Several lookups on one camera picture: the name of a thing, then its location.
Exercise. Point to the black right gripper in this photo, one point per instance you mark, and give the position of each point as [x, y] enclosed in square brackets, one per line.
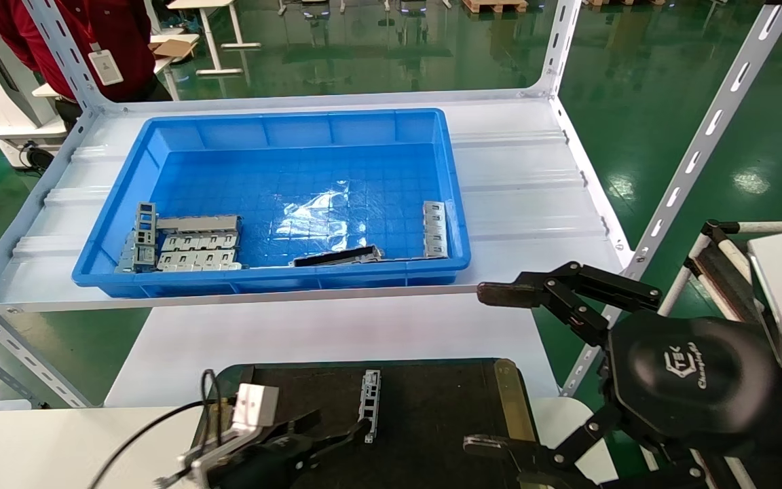
[690, 380]

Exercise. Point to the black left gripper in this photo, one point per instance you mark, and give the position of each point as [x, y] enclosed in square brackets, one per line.
[275, 462]

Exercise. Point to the metal part with square holes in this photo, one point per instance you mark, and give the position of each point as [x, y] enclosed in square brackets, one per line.
[370, 401]

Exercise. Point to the long black metal part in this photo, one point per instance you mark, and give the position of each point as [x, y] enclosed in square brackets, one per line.
[337, 257]

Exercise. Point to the tilted grey metal part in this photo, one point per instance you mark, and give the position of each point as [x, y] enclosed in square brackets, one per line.
[127, 255]

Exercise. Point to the white slotted metal shelf rack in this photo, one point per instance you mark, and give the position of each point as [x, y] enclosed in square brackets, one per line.
[527, 183]

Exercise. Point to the white tube cart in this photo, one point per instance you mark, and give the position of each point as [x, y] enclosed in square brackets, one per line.
[720, 265]

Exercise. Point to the blue plastic bin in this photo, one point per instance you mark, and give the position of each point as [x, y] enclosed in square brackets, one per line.
[282, 129]

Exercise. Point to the wooden pallet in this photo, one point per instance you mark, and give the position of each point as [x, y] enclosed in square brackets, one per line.
[496, 5]

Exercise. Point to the brown cardboard box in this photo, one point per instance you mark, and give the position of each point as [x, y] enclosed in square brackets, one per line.
[177, 47]

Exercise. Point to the white background table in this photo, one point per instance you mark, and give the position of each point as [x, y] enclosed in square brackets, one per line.
[211, 34]

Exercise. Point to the white id badge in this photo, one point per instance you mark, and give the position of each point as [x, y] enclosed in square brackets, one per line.
[106, 68]

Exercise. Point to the person in red shirt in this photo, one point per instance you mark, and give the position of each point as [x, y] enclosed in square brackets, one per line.
[119, 27]

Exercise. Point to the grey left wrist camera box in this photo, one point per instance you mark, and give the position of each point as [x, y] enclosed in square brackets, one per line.
[254, 406]

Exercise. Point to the slim grey metal bracket part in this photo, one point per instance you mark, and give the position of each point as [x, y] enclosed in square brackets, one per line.
[435, 229]

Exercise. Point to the upright grey frame part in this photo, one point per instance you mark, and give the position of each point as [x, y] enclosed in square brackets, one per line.
[146, 224]

